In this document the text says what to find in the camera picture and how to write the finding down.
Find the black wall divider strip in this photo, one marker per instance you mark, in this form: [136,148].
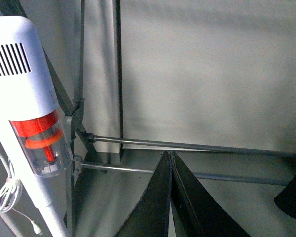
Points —
[119,64]

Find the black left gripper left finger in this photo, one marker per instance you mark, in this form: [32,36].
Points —
[150,216]

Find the grey metal drying rack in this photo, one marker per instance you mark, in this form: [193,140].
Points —
[206,72]

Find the white handheld vacuum cleaner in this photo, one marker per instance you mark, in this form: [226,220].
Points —
[30,128]

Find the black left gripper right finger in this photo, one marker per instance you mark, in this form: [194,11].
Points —
[195,212]

